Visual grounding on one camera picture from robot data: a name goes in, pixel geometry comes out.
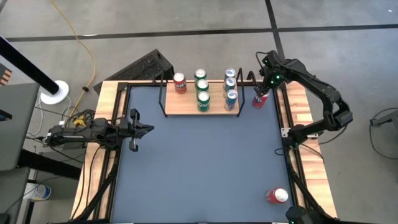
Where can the silver blue slim energy can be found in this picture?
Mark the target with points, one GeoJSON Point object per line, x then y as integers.
{"type": "Point", "coordinates": [230, 84]}
{"type": "Point", "coordinates": [231, 99]}
{"type": "Point", "coordinates": [230, 73]}

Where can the red Fanta soda can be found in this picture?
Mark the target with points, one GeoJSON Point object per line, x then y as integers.
{"type": "Point", "coordinates": [179, 83]}
{"type": "Point", "coordinates": [275, 196]}
{"type": "Point", "coordinates": [259, 101]}

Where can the black floor beam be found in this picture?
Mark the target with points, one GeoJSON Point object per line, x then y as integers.
{"type": "Point", "coordinates": [49, 163]}

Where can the green Sprite soda can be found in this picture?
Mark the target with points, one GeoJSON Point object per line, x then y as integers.
{"type": "Point", "coordinates": [203, 101]}
{"type": "Point", "coordinates": [202, 84]}
{"type": "Point", "coordinates": [200, 74]}

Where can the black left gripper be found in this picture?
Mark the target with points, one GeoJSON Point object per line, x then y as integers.
{"type": "Point", "coordinates": [133, 130]}

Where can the orange striped box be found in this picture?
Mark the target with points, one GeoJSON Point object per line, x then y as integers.
{"type": "Point", "coordinates": [4, 76]}

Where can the small black round object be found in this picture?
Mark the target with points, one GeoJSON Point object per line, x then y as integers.
{"type": "Point", "coordinates": [85, 89]}

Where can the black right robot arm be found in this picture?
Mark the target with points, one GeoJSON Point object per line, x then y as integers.
{"type": "Point", "coordinates": [323, 93]}

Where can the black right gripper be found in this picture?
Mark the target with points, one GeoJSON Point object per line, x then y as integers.
{"type": "Point", "coordinates": [271, 73]}

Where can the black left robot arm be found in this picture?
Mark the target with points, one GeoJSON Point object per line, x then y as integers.
{"type": "Point", "coordinates": [87, 132]}

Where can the white plastic bottle blue label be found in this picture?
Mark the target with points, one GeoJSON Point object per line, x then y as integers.
{"type": "Point", "coordinates": [42, 192]}

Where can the black perforated case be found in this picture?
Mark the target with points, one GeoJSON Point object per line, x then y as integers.
{"type": "Point", "coordinates": [143, 67]}

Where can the black pole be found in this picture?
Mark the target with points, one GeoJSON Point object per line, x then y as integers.
{"type": "Point", "coordinates": [28, 67]}

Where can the black device green light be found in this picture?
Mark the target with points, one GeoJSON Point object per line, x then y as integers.
{"type": "Point", "coordinates": [297, 215]}

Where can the white round pole base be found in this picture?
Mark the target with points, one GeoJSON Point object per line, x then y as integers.
{"type": "Point", "coordinates": [62, 93]}

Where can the grey metal cabinet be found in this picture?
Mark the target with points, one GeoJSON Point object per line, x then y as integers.
{"type": "Point", "coordinates": [15, 130]}

